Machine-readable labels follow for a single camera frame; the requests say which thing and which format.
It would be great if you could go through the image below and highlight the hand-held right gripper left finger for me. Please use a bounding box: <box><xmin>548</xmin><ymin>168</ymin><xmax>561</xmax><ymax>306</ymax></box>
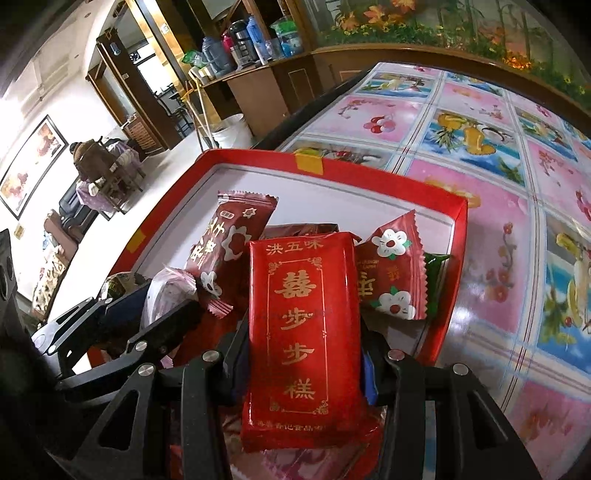
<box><xmin>69</xmin><ymin>323</ymin><xmax>252</xmax><ymax>480</ymax></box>

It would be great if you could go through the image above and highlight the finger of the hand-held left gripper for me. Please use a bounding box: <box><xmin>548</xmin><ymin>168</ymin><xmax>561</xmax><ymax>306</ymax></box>
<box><xmin>32</xmin><ymin>281</ymin><xmax>154</xmax><ymax>357</ymax></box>
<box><xmin>55</xmin><ymin>301</ymin><xmax>204</xmax><ymax>394</ymax></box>

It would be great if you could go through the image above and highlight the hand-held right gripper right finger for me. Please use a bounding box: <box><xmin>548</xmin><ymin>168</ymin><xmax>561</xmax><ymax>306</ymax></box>
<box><xmin>360</xmin><ymin>323</ymin><xmax>541</xmax><ymax>480</ymax></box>

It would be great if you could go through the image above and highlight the olive green snack packet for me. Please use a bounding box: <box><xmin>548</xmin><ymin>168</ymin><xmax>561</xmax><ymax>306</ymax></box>
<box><xmin>99</xmin><ymin>272</ymin><xmax>148</xmax><ymax>305</ymax></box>

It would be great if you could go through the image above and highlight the pink white snack packet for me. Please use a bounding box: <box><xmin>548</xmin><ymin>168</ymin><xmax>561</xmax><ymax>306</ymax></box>
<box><xmin>139</xmin><ymin>267</ymin><xmax>199</xmax><ymax>333</ymax></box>

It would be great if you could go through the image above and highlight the dark red flower-print packet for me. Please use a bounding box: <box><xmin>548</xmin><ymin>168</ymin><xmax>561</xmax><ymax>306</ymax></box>
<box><xmin>185</xmin><ymin>190</ymin><xmax>279</xmax><ymax>319</ymax></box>

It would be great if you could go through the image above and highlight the red flower-print triangular packet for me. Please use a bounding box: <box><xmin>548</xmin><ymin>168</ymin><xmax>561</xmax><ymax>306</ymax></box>
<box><xmin>355</xmin><ymin>210</ymin><xmax>428</xmax><ymax>321</ymax></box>

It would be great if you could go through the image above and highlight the brown snack packet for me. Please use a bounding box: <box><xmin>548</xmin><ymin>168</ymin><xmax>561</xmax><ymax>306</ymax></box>
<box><xmin>265</xmin><ymin>222</ymin><xmax>340</xmax><ymax>243</ymax></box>

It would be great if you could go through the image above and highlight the red cardboard box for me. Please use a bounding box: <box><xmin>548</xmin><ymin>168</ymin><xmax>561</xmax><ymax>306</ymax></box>
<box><xmin>85</xmin><ymin>148</ymin><xmax>469</xmax><ymax>480</ymax></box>

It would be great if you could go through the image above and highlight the patterned cushion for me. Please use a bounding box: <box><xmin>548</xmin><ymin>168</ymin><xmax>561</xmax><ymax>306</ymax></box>
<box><xmin>32</xmin><ymin>251</ymin><xmax>71</xmax><ymax>319</ymax></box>

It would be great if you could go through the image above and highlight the dark sofa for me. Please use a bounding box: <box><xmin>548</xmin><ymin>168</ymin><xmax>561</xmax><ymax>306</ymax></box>
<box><xmin>46</xmin><ymin>189</ymin><xmax>100</xmax><ymax>241</ymax></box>

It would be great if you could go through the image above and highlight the dining table with cloth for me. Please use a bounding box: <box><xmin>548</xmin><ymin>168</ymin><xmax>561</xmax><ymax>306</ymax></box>
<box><xmin>76</xmin><ymin>175</ymin><xmax>127</xmax><ymax>214</ymax></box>

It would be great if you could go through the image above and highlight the wooden slatted cabinet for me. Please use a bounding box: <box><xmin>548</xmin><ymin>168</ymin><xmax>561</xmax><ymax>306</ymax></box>
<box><xmin>124</xmin><ymin>115</ymin><xmax>163</xmax><ymax>155</ymax></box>

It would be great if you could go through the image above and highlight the yellow broom stick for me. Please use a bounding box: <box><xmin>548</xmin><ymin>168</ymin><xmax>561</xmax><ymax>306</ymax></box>
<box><xmin>185</xmin><ymin>78</ymin><xmax>218</xmax><ymax>153</ymax></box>

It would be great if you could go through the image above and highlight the white bucket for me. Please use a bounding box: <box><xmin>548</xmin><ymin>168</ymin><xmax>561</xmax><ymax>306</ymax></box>
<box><xmin>211</xmin><ymin>113</ymin><xmax>254</xmax><ymax>149</ymax></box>

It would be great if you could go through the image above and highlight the blue water jug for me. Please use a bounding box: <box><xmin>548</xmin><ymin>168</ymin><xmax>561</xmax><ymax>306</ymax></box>
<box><xmin>201</xmin><ymin>37</ymin><xmax>234</xmax><ymax>75</ymax></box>

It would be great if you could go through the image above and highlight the wooden counter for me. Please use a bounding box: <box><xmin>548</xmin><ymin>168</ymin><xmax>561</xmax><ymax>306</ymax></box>
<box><xmin>185</xmin><ymin>46</ymin><xmax>370</xmax><ymax>139</ymax></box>

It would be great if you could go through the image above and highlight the black thermos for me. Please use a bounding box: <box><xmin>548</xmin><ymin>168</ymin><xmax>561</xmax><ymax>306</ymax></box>
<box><xmin>228</xmin><ymin>19</ymin><xmax>252</xmax><ymax>68</ymax></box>

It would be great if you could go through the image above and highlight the blue thermos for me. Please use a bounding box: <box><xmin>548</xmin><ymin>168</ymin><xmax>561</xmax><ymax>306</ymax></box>
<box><xmin>245</xmin><ymin>14</ymin><xmax>269</xmax><ymax>65</ymax></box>

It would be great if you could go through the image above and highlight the green plastic bag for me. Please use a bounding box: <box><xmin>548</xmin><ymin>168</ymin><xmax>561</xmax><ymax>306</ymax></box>
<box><xmin>270</xmin><ymin>16</ymin><xmax>303</xmax><ymax>58</ymax></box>

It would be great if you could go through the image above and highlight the glass flower display case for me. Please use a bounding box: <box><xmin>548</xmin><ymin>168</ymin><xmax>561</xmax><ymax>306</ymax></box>
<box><xmin>295</xmin><ymin>0</ymin><xmax>591</xmax><ymax>107</ymax></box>

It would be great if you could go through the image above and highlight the framed wall picture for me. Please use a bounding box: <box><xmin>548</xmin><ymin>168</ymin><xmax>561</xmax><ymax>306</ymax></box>
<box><xmin>0</xmin><ymin>114</ymin><xmax>69</xmax><ymax>220</ymax></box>

